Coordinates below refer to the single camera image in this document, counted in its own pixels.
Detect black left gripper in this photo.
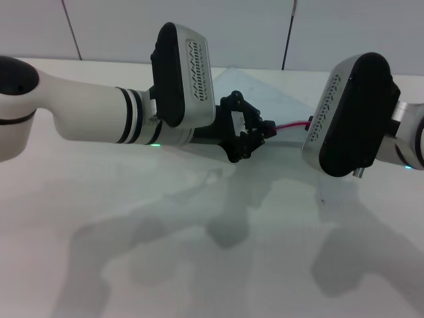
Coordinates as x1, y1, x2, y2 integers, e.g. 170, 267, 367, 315
189, 89, 315, 164

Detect clear document bag red zip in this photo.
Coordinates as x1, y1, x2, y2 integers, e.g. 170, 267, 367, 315
185, 67, 327, 206

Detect thin black pole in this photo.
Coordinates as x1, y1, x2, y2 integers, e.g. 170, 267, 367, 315
281, 0, 298, 71

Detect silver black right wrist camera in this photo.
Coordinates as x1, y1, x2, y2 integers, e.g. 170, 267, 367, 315
300, 52, 402, 178

